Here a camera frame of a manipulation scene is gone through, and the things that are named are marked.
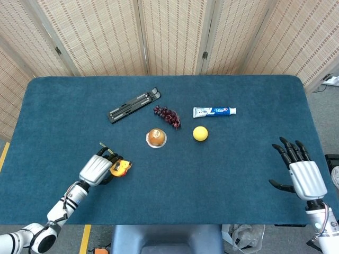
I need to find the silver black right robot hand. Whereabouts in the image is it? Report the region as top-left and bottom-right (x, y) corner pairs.
(269, 137), (328, 201)

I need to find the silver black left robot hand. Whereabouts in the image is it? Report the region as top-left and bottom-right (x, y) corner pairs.
(78, 147), (124, 187)

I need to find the yellow tape measure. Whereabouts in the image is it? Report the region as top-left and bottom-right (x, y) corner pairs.
(99, 142), (133, 177)

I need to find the black case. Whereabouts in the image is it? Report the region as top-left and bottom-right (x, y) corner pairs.
(325, 153), (339, 183)

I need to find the orange fruit jelly cup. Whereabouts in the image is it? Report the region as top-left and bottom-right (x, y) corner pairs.
(145, 128), (168, 149)

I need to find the black folding stand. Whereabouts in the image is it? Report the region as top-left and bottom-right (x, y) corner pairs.
(107, 87), (162, 124)

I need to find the orange device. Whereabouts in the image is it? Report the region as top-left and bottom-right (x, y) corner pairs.
(88, 246), (111, 254)

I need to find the clear plastic bag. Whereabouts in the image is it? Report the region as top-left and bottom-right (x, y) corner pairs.
(221, 224), (266, 251)

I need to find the dark red grape bunch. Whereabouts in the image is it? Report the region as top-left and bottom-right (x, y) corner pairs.
(153, 105), (182, 130)

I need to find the blue velvet tablecloth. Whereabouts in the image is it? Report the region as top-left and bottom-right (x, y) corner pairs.
(4, 75), (335, 226)

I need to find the grey blue robot torso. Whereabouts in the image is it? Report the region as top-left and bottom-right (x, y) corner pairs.
(110, 224), (225, 254)

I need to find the white power strip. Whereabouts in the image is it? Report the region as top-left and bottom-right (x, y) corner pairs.
(322, 76), (339, 87)

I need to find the yellow ball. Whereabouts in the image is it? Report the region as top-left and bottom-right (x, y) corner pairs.
(192, 126), (209, 142)

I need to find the woven folding screen panel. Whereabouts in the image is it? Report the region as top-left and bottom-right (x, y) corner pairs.
(0, 0), (77, 77)
(0, 37), (35, 142)
(200, 0), (276, 76)
(136, 0), (215, 76)
(29, 0), (150, 77)
(242, 0), (339, 93)

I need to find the blue white toothpaste tube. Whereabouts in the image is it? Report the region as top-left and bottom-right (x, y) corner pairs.
(192, 106), (237, 119)

